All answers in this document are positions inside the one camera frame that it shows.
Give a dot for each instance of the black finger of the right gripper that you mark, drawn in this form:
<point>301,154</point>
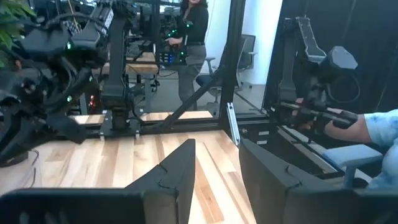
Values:
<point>66,129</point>
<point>14,140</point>

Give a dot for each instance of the black background robot rig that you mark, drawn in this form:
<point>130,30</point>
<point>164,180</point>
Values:
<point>171,56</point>

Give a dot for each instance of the black folding partition screen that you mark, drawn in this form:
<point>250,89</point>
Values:
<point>373,31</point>

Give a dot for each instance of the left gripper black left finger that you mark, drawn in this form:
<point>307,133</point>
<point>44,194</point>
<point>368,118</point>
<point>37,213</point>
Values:
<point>180,177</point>

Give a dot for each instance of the grey office chair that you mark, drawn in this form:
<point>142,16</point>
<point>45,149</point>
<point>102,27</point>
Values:
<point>247,49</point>

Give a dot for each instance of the person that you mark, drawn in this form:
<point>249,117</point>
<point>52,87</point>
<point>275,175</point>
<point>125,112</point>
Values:
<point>382,130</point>
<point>196,31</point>

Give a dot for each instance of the black box with white labels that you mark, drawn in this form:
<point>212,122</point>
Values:
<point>252,137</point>

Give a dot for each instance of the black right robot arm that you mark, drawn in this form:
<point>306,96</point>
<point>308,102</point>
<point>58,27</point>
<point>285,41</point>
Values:
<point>116,62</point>

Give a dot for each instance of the silver metal bracket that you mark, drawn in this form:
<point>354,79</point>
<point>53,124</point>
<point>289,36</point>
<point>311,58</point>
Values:
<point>233,124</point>

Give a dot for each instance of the person's forearm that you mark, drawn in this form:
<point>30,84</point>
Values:
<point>351,132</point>

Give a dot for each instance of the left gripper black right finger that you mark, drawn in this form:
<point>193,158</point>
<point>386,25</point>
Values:
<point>267,180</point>

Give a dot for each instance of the green leafy plant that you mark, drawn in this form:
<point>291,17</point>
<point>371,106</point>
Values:
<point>9,12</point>

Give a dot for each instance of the light blue chair armrest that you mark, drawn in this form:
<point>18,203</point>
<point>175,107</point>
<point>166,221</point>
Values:
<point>351,154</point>

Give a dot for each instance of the person's hand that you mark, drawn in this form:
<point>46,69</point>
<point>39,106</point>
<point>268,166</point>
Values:
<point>306,125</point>

